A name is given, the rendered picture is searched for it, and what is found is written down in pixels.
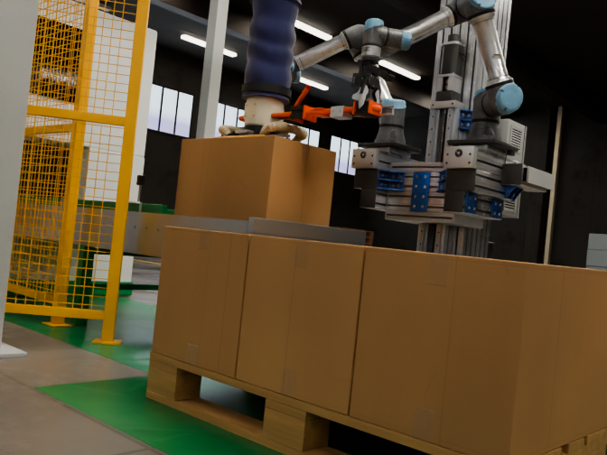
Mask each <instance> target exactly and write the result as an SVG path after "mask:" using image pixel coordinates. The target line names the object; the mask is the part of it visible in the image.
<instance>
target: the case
mask: <svg viewBox="0 0 607 455"><path fill-rule="evenodd" d="M335 162H336V152H334V151H330V150H327V149H323V148H320V147H316V146H313V145H309V144H304V143H300V142H296V141H294V140H290V139H286V138H283V137H280V136H276V135H262V136H241V137H219V138H196V139H182V149H181V158H180V166H179V174H178V182H177V191H176V200H175V208H174V215H182V216H193V217H204V218H225V219H236V220H248V221H249V217H253V218H267V219H274V220H282V221H289V222H295V223H303V224H310V225H316V226H324V227H328V226H329V223H330V214H331V205H332V188H333V179H334V171H335Z"/></svg>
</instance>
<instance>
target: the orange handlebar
mask: <svg viewBox="0 0 607 455"><path fill-rule="evenodd" d="M372 109H373V110H374V111H378V112H381V111H382V107H380V106H376V105H373V106H372ZM343 111H344V113H349V112H350V114H351V115H353V114H352V111H353V107H345V108H343ZM305 114H306V115H307V116H313V117H321V118H330V114H331V109H330V108H323V107H318V108H314V110H306V112H305ZM271 117H272V118H278V117H286V118H278V119H279V120H286V119H289V118H290V112H282V113H273V114H271Z"/></svg>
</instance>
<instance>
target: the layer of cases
mask: <svg viewBox="0 0 607 455"><path fill-rule="evenodd" d="M152 351H153V352H155V353H158V354H161V355H164V356H167V357H169V358H174V359H177V360H180V361H182V362H185V363H188V364H191V365H194V366H197V367H202V368H205V369H208V370H210V371H213V372H216V373H219V374H222V375H224V376H229V377H232V378H236V379H237V380H240V381H243V382H246V383H249V384H251V385H256V386H260V387H263V388H265V389H268V390H271V391H274V392H277V393H279V394H282V395H287V396H290V397H293V398H295V399H298V400H301V401H304V402H306V403H309V404H314V405H317V406H320V407H323V408H326V409H329V410H332V411H334V412H337V413H342V414H345V415H349V416H350V417H353V418H356V419H359V420H362V421H364V422H367V423H372V424H375V425H377V426H380V427H383V428H386V429H390V430H392V431H395V432H400V433H403V434H405V435H408V436H411V437H414V438H417V439H419V440H422V441H427V442H430V443H432V444H435V445H438V446H441V447H444V448H446V449H449V450H455V451H458V452H460V453H463V454H466V455H542V454H544V453H546V452H549V451H551V450H554V449H556V448H559V447H561V446H563V445H566V444H567V443H569V442H572V441H575V440H578V439H580V438H583V437H584V436H586V435H589V434H591V433H593V432H597V431H599V430H601V429H603V428H605V427H607V271H603V270H595V269H586V268H577V267H569V266H560V265H542V264H534V263H525V262H516V261H507V260H498V259H489V258H480V257H471V256H462V255H445V254H436V253H427V252H418V251H409V250H400V249H391V248H382V247H373V246H356V245H347V244H338V243H329V242H320V241H311V240H302V239H293V238H284V237H267V236H258V235H249V234H240V233H231V232H222V231H213V230H204V229H195V228H186V227H169V226H165V227H164V236H163V252H162V261H161V270H160V278H159V286H158V295H157V304H156V313H155V321H154V337H153V346H152Z"/></svg>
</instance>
